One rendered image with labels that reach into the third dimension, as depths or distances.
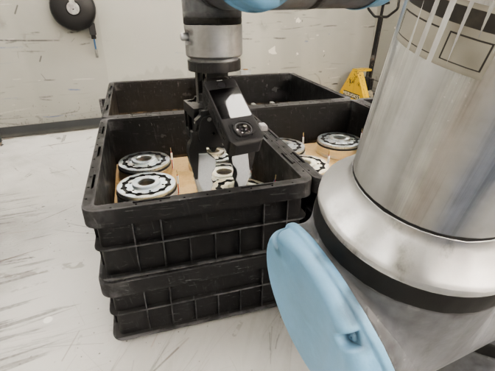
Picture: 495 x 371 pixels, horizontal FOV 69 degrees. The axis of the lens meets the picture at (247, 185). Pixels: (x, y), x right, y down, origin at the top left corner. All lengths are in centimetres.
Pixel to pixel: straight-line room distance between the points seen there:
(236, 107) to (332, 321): 32
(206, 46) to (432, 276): 37
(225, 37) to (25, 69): 356
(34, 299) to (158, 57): 343
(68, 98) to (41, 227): 313
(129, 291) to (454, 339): 40
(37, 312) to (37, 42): 339
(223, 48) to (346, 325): 37
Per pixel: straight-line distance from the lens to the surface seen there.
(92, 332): 64
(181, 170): 77
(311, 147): 90
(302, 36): 453
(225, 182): 59
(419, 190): 17
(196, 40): 48
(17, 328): 69
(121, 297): 55
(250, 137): 43
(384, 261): 19
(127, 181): 68
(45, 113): 405
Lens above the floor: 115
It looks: 27 degrees down
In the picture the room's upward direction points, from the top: straight up
